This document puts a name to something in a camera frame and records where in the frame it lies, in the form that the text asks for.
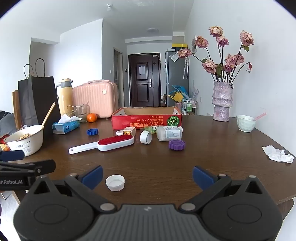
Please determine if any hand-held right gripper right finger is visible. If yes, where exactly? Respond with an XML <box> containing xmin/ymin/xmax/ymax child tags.
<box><xmin>179</xmin><ymin>166</ymin><xmax>269</xmax><ymax>213</ymax></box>

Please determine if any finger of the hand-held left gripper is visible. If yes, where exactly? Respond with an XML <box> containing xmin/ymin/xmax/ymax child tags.
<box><xmin>0</xmin><ymin>150</ymin><xmax>25</xmax><ymax>162</ymax></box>
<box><xmin>0</xmin><ymin>159</ymin><xmax>56</xmax><ymax>176</ymax></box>

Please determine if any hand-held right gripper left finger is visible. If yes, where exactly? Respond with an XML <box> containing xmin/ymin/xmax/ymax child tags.
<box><xmin>28</xmin><ymin>165</ymin><xmax>116</xmax><ymax>213</ymax></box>

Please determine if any white bottle cap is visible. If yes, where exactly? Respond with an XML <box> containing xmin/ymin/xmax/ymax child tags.
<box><xmin>106</xmin><ymin>175</ymin><xmax>125</xmax><ymax>192</ymax></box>

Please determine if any purple bottle cap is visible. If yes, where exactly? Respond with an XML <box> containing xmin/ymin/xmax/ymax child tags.
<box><xmin>169</xmin><ymin>139</ymin><xmax>186</xmax><ymax>151</ymax></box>

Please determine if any white red container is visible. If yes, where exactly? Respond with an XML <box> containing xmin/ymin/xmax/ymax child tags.
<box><xmin>68</xmin><ymin>135</ymin><xmax>135</xmax><ymax>155</ymax></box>

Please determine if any red cardboard box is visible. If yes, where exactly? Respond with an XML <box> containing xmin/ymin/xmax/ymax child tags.
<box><xmin>111</xmin><ymin>107</ymin><xmax>183</xmax><ymax>130</ymax></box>

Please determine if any red snack packet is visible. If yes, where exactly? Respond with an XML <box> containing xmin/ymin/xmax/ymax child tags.
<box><xmin>0</xmin><ymin>136</ymin><xmax>10</xmax><ymax>151</ymax></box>

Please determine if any white enamel bowl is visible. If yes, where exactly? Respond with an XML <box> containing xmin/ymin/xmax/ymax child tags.
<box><xmin>5</xmin><ymin>125</ymin><xmax>44</xmax><ymax>157</ymax></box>

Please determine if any dark grey cloth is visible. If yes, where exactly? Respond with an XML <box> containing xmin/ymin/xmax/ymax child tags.
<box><xmin>0</xmin><ymin>111</ymin><xmax>16</xmax><ymax>139</ymax></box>

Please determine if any brown paper bag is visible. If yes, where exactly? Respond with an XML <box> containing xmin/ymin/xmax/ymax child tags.
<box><xmin>12</xmin><ymin>90</ymin><xmax>22</xmax><ymax>130</ymax></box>

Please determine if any blue tissue pack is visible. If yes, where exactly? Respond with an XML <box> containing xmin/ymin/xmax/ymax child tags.
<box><xmin>52</xmin><ymin>113</ymin><xmax>82</xmax><ymax>135</ymax></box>

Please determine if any wooden spoon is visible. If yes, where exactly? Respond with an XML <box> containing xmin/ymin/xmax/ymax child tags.
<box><xmin>41</xmin><ymin>102</ymin><xmax>56</xmax><ymax>127</ymax></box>

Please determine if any black paper bag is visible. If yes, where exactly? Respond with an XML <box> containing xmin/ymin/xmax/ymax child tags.
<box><xmin>18</xmin><ymin>58</ymin><xmax>62</xmax><ymax>139</ymax></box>

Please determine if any glass measuring cup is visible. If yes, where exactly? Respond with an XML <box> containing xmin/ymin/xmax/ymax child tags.
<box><xmin>67</xmin><ymin>104</ymin><xmax>90</xmax><ymax>122</ymax></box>

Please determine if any white dimpled cup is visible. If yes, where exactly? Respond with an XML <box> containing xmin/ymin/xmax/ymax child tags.
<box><xmin>236</xmin><ymin>115</ymin><xmax>257</xmax><ymax>133</ymax></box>

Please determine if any white storage cart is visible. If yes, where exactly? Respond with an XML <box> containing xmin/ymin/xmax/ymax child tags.
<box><xmin>181</xmin><ymin>98</ymin><xmax>197</xmax><ymax>115</ymax></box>

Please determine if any yellow thermos jug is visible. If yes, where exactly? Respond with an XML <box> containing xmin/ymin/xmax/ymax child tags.
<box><xmin>55</xmin><ymin>79</ymin><xmax>74</xmax><ymax>116</ymax></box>

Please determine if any crumpled white tissue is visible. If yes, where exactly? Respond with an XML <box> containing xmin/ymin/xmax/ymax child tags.
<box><xmin>262</xmin><ymin>146</ymin><xmax>295</xmax><ymax>164</ymax></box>

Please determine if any pink suitcase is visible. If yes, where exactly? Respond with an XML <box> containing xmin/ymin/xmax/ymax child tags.
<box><xmin>72</xmin><ymin>80</ymin><xmax>118</xmax><ymax>119</ymax></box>

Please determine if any pink textured vase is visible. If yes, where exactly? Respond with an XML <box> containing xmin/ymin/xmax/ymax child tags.
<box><xmin>212</xmin><ymin>81</ymin><xmax>233</xmax><ymax>121</ymax></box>

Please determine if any yellow watering can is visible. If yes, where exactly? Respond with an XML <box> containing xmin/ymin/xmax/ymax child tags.
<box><xmin>168</xmin><ymin>91</ymin><xmax>183</xmax><ymax>102</ymax></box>

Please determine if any blue plastic hanger bundle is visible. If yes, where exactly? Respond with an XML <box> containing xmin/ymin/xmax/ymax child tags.
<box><xmin>172</xmin><ymin>85</ymin><xmax>189</xmax><ymax>98</ymax></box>

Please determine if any dark brown entrance door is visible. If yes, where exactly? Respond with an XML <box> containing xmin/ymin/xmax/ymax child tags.
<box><xmin>128</xmin><ymin>53</ymin><xmax>161</xmax><ymax>107</ymax></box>

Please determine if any white interior door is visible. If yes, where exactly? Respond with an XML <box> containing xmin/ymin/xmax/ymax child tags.
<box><xmin>113</xmin><ymin>47</ymin><xmax>123</xmax><ymax>109</ymax></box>

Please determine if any grey refrigerator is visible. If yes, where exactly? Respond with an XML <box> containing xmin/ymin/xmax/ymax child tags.
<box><xmin>165</xmin><ymin>50</ymin><xmax>189</xmax><ymax>107</ymax></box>

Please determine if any clear hanging umbrella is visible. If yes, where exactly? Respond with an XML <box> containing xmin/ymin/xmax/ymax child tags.
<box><xmin>184</xmin><ymin>54</ymin><xmax>190</xmax><ymax>79</ymax></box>

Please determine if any dried pink rose bouquet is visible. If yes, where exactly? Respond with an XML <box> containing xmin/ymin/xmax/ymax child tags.
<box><xmin>177</xmin><ymin>26</ymin><xmax>255</xmax><ymax>84</ymax></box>

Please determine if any wall photo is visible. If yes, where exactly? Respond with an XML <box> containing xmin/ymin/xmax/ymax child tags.
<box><xmin>191</xmin><ymin>34</ymin><xmax>199</xmax><ymax>52</ymax></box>

